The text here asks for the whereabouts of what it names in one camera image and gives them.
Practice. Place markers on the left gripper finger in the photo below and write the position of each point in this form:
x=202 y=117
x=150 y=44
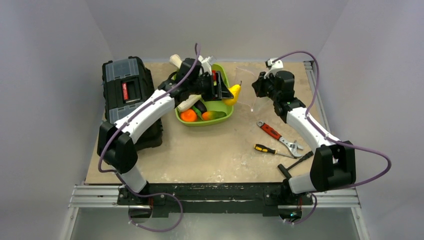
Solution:
x=221 y=92
x=210 y=95

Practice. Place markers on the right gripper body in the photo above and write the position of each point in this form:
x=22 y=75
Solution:
x=260 y=87

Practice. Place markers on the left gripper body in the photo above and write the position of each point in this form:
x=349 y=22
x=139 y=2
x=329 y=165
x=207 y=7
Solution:
x=205 y=82

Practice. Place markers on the yellow toy pear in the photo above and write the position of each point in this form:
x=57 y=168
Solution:
x=235 y=91

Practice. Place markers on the clear zip top bag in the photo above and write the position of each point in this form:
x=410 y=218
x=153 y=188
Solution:
x=247 y=75

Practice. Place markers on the orange toy tangerine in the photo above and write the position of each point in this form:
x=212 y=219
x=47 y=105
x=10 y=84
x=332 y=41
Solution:
x=188 y=115

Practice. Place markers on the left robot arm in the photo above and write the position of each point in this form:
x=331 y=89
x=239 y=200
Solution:
x=117 y=139

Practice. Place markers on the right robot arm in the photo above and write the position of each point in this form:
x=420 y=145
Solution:
x=334 y=164

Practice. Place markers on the green plastic tray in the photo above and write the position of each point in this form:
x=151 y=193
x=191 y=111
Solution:
x=217 y=105

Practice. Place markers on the toy eggplant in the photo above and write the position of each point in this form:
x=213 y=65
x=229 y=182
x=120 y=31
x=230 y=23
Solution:
x=199 y=105

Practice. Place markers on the red toy tomato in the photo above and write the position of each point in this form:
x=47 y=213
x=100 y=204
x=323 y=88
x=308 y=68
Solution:
x=214 y=77

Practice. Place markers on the toy mango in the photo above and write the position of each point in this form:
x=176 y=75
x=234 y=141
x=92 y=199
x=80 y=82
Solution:
x=213 y=115

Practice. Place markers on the toy celery stalk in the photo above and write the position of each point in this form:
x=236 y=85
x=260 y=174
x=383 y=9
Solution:
x=188 y=103

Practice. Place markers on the toy leek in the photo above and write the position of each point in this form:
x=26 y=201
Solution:
x=175 y=60

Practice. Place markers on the yellow black screwdriver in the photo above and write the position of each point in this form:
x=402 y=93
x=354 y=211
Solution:
x=265 y=149

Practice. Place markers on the red adjustable wrench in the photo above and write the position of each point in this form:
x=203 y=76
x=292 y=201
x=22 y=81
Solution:
x=291 y=146

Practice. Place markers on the black toolbox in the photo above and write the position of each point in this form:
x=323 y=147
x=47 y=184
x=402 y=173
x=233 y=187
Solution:
x=127 y=84

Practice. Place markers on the black hammer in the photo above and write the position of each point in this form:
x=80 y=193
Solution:
x=285 y=171

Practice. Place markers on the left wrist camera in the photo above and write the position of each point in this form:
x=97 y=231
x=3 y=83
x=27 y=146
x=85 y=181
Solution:
x=206 y=63

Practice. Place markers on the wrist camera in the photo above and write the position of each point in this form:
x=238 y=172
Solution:
x=273 y=66
x=206 y=63

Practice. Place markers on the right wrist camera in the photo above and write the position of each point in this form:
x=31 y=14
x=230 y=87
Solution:
x=273 y=66

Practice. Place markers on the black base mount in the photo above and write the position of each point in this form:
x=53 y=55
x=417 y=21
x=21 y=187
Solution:
x=269 y=199

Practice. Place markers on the aluminium frame rail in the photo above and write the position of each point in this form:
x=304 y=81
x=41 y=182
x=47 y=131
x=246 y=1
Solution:
x=219 y=153

